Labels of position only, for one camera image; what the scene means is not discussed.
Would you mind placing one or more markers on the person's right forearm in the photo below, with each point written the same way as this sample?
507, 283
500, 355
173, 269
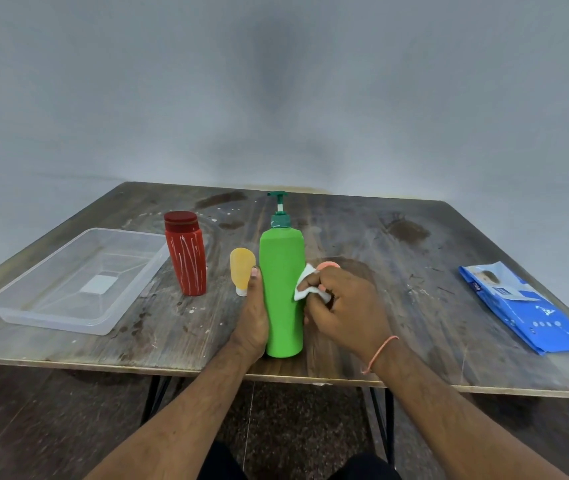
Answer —
444, 424

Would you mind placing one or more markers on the white wet wipe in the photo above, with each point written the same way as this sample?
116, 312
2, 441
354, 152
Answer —
308, 283

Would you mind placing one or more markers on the person's left hand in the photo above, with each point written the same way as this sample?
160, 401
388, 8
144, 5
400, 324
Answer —
250, 329

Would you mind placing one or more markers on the person's left leg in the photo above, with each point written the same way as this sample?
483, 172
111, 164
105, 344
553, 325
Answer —
222, 464

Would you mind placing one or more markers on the person's right leg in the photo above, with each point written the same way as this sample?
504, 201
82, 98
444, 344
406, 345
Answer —
364, 468

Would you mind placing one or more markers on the black metal table leg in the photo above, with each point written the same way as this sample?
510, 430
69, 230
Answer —
383, 424
157, 397

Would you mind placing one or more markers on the person's left forearm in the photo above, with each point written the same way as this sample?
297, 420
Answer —
184, 424

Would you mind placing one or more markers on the person's right thumb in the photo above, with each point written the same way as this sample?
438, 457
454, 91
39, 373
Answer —
315, 308

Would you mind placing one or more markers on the small yellow squeeze bottle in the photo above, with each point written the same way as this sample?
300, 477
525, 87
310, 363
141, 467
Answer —
242, 267

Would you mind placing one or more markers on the red white-streaked bottle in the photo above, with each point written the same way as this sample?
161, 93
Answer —
187, 259

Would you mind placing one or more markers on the green pump bottle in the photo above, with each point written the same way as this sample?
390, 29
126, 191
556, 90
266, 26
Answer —
280, 289

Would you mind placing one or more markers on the blue wet wipes packet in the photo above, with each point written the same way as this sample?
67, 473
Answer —
524, 307

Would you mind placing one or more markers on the person's left thumb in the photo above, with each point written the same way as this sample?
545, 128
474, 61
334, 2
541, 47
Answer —
257, 289

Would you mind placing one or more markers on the small pink squeeze bottle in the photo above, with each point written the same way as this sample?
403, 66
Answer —
328, 265

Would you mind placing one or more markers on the clear plastic tray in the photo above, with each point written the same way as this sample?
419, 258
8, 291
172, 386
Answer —
79, 279

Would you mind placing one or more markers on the person's right hand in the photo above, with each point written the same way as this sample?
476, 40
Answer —
349, 314

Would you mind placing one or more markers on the person's leg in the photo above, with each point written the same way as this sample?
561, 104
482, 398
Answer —
222, 464
364, 468

